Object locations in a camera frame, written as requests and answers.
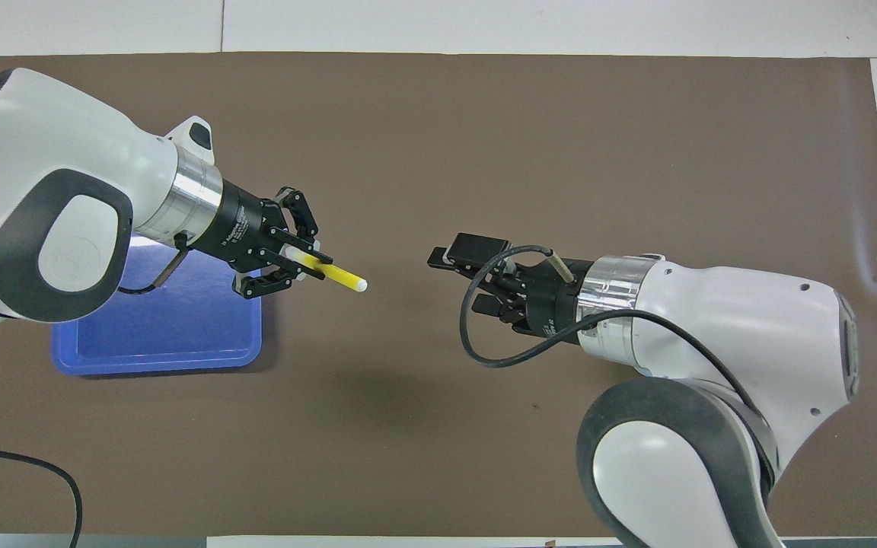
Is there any yellow marker pen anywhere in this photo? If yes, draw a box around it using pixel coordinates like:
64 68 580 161
286 250 368 295

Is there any blue plastic tray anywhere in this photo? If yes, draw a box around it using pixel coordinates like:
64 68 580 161
52 232 263 377

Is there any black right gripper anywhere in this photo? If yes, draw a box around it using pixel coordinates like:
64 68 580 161
427 233 595 339

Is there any brown table mat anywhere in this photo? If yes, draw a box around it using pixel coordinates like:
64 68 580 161
0 52 877 537

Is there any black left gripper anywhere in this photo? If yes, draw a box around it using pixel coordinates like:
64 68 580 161
195 179 333 299

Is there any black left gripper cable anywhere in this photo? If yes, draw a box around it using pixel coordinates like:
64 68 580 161
0 232 188 548

